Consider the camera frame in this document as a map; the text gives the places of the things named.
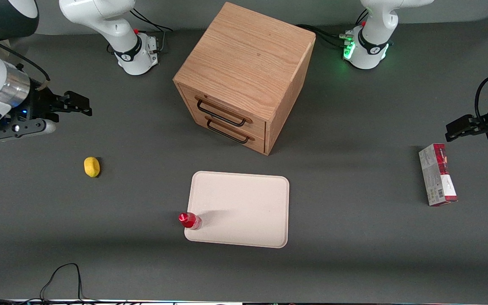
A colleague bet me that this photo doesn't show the grey and red carton box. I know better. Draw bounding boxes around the grey and red carton box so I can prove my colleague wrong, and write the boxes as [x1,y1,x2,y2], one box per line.
[418,143,458,207]

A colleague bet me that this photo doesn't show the red coke bottle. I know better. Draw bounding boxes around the red coke bottle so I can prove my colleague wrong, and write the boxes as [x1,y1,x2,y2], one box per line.
[178,212,202,230]

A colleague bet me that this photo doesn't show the thin black table cable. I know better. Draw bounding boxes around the thin black table cable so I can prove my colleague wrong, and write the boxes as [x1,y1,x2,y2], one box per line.
[0,263,143,305]

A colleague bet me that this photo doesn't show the wooden two-drawer cabinet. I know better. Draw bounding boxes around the wooden two-drawer cabinet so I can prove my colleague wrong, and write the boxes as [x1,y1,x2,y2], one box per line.
[173,2,316,156]

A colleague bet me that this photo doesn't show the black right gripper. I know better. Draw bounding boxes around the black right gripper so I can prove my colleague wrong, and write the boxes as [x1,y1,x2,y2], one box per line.
[19,86,93,122]

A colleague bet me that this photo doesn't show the black metal drawer handle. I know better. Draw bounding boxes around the black metal drawer handle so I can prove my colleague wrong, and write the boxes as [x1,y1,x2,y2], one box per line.
[206,119,251,144]
[196,98,247,128]

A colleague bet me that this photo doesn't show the cream rectangular tray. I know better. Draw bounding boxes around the cream rectangular tray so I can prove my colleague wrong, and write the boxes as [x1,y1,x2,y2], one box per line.
[184,171,290,249]

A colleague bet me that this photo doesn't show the black left base cables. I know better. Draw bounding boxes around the black left base cables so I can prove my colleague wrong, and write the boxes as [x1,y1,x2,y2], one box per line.
[296,8,369,49]

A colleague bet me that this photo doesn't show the black right base cables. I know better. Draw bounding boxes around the black right base cables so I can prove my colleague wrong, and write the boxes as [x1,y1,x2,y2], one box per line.
[130,6,175,54]

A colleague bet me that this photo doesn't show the black base cables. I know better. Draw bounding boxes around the black base cables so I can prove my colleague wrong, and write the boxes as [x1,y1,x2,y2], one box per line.
[130,6,175,54]
[296,8,369,49]

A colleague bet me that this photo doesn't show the wooden drawer front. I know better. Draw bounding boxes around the wooden drawer front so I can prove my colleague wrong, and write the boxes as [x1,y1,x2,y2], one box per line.
[183,87,267,137]
[192,111,266,154]

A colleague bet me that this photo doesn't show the yellow lemon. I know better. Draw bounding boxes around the yellow lemon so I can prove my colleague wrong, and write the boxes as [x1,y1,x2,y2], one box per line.
[84,157,100,178]

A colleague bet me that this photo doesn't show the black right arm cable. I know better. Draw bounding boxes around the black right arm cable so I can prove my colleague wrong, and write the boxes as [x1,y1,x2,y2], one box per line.
[0,28,51,92]

